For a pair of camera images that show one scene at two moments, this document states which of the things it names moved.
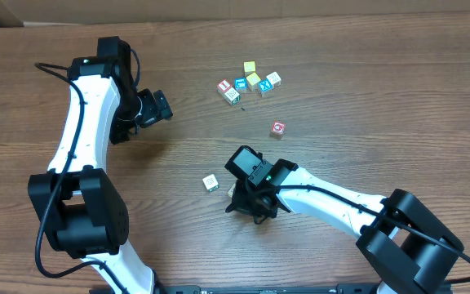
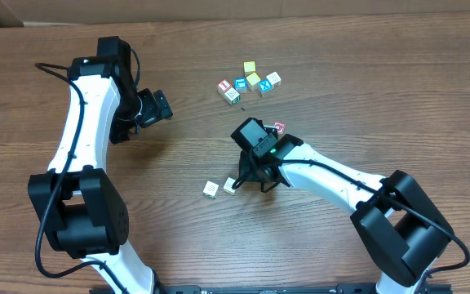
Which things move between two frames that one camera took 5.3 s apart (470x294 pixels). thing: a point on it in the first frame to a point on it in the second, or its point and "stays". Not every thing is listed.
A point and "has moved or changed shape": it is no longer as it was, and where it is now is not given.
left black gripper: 160,105 stays
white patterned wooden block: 210,182 has moved or changed shape
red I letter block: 224,85 stays
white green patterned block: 231,95 stays
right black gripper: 240,205 to 251,172
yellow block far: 249,67 stays
